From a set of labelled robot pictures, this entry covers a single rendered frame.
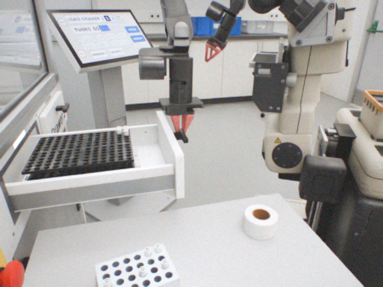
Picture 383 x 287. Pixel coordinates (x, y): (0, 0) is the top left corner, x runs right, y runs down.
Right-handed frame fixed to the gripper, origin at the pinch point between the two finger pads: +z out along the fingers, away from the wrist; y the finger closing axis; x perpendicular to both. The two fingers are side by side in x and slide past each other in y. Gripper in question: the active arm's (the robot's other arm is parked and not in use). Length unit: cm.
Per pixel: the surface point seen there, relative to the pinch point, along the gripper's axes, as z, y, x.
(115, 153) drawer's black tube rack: 0.0, 16.5, 8.1
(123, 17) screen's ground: -27, 10, -108
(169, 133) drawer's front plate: -3.2, 3.9, 6.3
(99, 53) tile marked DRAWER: -11, 23, -79
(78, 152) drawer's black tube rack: 0.6, 24.7, 5.2
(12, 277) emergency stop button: 1.9, 29.3, 37.6
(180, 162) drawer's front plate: -1.4, 3.6, 17.6
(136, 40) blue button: -16, 4, -100
